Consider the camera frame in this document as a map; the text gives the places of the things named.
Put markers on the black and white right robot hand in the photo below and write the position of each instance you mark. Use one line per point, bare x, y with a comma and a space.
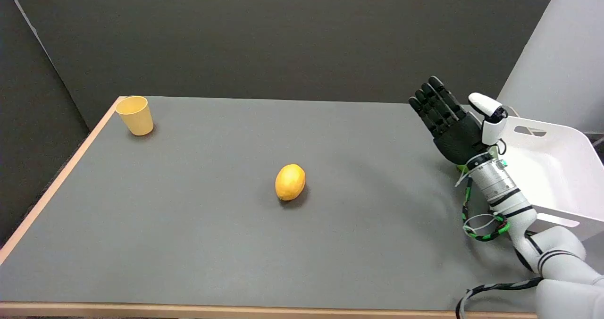
454, 131

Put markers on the yellow lemon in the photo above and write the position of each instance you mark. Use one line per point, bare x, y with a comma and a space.
289, 181

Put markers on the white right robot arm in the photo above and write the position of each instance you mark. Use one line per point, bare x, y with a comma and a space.
533, 234

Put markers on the white plastic bin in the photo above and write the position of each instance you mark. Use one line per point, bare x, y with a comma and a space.
549, 168

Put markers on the yellow plastic cup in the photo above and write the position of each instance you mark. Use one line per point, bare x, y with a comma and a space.
136, 116

